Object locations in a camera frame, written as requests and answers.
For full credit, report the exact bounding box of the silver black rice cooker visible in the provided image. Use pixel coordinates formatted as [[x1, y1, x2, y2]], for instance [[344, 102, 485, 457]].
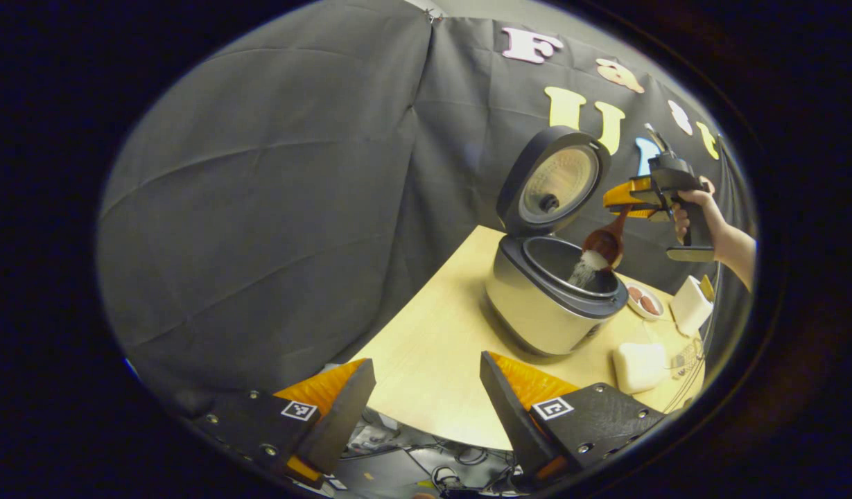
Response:
[[486, 125, 629, 356]]

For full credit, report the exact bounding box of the wire metal chopstick holder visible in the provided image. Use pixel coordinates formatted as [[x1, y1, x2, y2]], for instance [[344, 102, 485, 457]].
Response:
[[670, 338, 705, 380]]

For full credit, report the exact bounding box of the white toaster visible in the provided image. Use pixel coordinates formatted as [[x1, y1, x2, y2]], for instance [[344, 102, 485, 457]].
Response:
[[670, 275, 715, 337]]

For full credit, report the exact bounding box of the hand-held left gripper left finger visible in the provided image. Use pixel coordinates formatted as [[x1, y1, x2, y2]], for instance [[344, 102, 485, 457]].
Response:
[[190, 358, 378, 489]]

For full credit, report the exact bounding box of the white round plate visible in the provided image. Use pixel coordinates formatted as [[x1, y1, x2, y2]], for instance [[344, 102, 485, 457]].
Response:
[[625, 281, 666, 321]]

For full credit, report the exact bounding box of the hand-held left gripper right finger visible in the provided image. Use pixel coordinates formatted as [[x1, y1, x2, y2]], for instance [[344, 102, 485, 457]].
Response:
[[478, 351, 669, 486]]

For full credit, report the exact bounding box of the brown wooden spoon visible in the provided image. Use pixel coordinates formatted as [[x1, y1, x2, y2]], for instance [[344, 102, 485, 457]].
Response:
[[582, 206, 633, 271]]

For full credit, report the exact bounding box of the clear box of white rice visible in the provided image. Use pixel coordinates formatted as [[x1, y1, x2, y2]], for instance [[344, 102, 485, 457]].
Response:
[[611, 333, 672, 396]]

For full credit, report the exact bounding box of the black backdrop cloth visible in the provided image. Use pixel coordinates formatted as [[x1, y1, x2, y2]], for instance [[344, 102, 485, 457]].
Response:
[[96, 0, 758, 417]]

